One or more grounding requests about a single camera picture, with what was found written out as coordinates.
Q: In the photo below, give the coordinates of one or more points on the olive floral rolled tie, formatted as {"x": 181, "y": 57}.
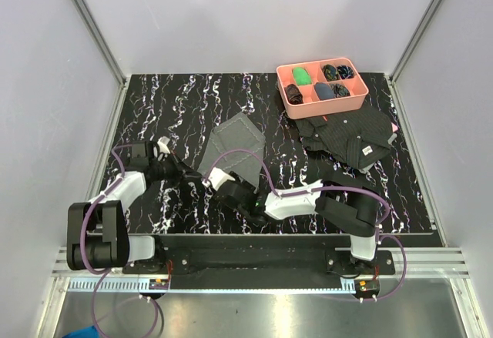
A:
{"x": 330, "y": 73}

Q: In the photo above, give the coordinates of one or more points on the teal paisley rolled tie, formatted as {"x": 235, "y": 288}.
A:
{"x": 340, "y": 91}

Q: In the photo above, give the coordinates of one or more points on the navy striped rolled tie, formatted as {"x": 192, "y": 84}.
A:
{"x": 345, "y": 72}

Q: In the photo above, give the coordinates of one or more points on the green rolled cloth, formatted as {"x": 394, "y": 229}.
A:
{"x": 301, "y": 76}

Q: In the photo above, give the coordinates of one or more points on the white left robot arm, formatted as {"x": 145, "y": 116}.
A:
{"x": 97, "y": 237}

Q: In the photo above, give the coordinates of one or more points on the pink divided organizer box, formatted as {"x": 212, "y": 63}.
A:
{"x": 312, "y": 106}

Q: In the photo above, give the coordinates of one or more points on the blue cloth scrap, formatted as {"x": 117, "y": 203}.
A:
{"x": 87, "y": 332}

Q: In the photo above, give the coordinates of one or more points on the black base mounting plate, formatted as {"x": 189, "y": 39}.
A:
{"x": 262, "y": 280}

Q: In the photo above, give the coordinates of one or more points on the grey cloth napkin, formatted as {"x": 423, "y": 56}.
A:
{"x": 235, "y": 133}

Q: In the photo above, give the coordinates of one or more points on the blue-grey rolled cloth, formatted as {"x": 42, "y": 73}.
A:
{"x": 323, "y": 91}

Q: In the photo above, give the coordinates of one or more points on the brown patterned rolled tie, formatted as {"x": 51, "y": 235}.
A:
{"x": 293, "y": 94}

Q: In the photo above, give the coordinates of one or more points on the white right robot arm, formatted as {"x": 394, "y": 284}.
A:
{"x": 346, "y": 203}

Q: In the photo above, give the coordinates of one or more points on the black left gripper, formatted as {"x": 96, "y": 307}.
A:
{"x": 182, "y": 173}

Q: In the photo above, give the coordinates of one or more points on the dark striped button shirt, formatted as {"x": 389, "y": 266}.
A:
{"x": 357, "y": 138}

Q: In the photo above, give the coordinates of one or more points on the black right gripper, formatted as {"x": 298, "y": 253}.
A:
{"x": 242, "y": 182}

